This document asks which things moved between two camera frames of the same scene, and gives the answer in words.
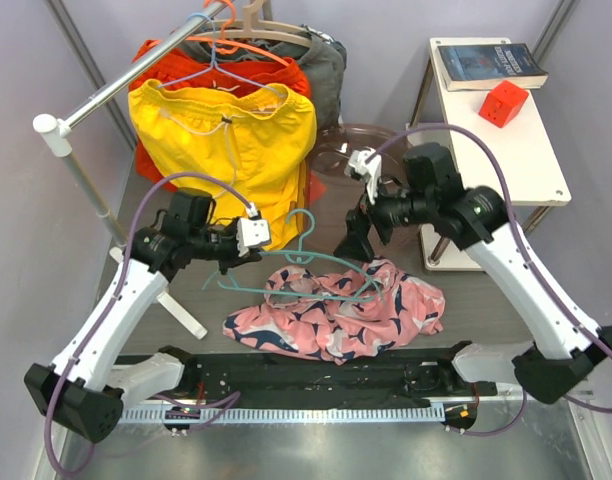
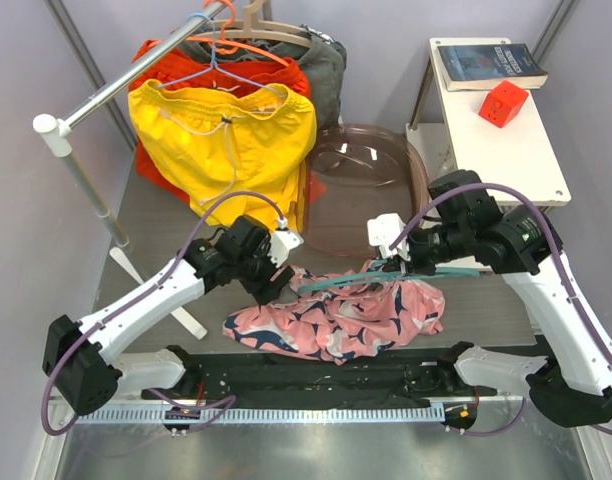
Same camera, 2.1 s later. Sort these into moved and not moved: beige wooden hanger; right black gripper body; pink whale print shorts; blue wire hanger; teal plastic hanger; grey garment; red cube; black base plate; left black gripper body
Moved: right black gripper body; left black gripper body; teal plastic hanger
Not moved: black base plate; blue wire hanger; beige wooden hanger; red cube; grey garment; pink whale print shorts
